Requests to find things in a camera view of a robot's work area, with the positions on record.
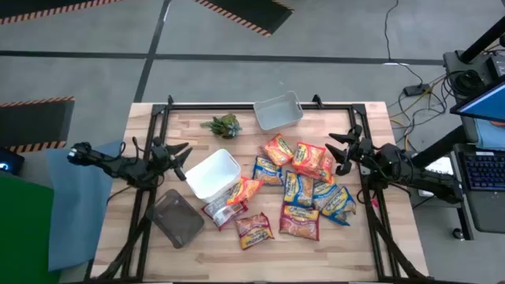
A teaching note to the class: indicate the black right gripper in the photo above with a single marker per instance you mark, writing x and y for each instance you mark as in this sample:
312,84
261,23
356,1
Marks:
359,152

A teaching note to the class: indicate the white paper sheet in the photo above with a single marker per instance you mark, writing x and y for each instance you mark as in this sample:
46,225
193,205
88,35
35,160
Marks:
442,165

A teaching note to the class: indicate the grey plastic bin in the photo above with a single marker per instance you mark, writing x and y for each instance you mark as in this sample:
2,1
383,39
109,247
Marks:
278,112

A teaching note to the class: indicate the black stand pole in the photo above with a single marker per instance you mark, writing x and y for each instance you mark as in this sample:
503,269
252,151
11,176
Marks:
481,39

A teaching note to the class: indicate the white plastic bin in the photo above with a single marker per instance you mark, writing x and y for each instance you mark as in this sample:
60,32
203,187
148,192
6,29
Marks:
213,175

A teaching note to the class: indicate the black floor power adapter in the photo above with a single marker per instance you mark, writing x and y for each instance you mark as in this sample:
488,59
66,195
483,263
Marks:
416,90

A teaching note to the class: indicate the blue cloth sheet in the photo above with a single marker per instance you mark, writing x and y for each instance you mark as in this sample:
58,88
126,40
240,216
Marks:
79,217

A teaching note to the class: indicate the black device with blue light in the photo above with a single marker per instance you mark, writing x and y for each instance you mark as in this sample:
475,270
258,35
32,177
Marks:
10,161

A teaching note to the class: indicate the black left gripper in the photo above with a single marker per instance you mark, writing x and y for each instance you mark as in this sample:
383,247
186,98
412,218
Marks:
163,155

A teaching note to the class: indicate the black power brick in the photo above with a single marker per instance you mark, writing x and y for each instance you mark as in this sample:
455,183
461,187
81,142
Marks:
498,65

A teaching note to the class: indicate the computer monitor with blue screen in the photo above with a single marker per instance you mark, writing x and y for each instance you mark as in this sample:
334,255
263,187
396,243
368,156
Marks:
485,106

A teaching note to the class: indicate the backlit black keyboard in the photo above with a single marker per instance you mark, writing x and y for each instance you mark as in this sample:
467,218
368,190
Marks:
485,171

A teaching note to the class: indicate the black caster wheel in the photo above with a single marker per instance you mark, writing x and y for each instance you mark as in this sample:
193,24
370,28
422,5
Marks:
458,233

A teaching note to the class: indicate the black hazard-striped floor mat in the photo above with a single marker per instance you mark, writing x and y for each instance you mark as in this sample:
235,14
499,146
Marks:
31,6
31,124
252,10

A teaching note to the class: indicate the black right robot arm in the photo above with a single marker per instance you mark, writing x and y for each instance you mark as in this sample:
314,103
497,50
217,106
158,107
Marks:
414,173

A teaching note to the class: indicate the small green succulent plant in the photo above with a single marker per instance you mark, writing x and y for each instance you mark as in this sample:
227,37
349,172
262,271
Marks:
225,126

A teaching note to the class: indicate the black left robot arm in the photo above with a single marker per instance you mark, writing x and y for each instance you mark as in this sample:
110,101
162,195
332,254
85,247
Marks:
118,165

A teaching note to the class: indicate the grey equipment box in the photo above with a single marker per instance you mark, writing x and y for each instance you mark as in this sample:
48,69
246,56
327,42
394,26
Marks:
450,65

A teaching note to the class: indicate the light blue cloth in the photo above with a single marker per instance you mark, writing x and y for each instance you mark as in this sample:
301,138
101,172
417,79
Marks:
491,136

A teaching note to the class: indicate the green floor mat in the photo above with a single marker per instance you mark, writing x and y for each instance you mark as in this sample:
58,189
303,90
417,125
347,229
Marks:
23,236

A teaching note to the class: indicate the black diagonal stand leg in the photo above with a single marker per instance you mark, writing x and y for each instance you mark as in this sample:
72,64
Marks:
442,146

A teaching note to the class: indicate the grey laptop base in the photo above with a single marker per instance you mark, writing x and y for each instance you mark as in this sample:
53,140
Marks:
489,213

